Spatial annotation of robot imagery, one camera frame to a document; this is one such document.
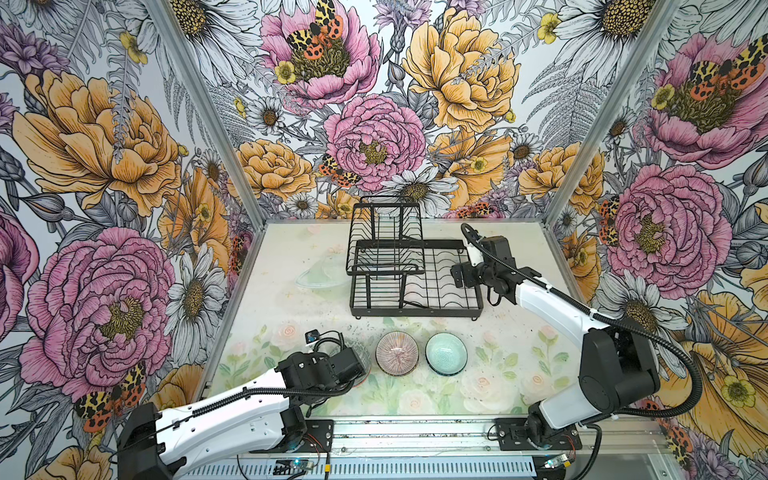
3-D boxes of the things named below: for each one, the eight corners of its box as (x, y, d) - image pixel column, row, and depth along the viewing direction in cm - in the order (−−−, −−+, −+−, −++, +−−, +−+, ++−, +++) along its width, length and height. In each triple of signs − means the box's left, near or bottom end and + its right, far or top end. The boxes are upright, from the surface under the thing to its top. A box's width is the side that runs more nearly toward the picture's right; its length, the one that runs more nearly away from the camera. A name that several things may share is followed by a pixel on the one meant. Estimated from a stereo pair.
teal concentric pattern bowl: (425, 380, 85) (427, 372, 80) (423, 341, 92) (424, 332, 87) (466, 380, 85) (471, 372, 80) (461, 341, 92) (464, 332, 87)
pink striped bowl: (375, 380, 84) (374, 371, 79) (377, 341, 92) (376, 330, 86) (418, 380, 84) (420, 371, 79) (416, 341, 92) (418, 330, 86)
